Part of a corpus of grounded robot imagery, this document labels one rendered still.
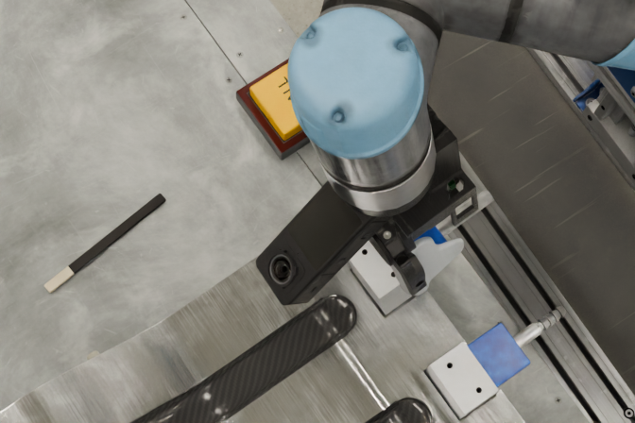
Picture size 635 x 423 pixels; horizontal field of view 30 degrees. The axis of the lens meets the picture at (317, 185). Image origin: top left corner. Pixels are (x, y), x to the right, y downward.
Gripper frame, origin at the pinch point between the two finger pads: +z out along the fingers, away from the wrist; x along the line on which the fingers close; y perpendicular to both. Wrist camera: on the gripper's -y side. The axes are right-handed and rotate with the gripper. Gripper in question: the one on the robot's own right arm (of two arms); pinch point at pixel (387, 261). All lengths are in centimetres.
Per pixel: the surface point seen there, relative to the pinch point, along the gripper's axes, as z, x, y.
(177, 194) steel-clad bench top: 10.2, 20.9, -11.5
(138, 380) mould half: 0.6, 4.5, -22.6
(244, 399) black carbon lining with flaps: 4.4, -1.2, -16.6
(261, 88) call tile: 7.8, 23.8, 1.1
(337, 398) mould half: 5.3, -5.7, -10.1
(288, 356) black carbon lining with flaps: 5.0, -0.2, -11.4
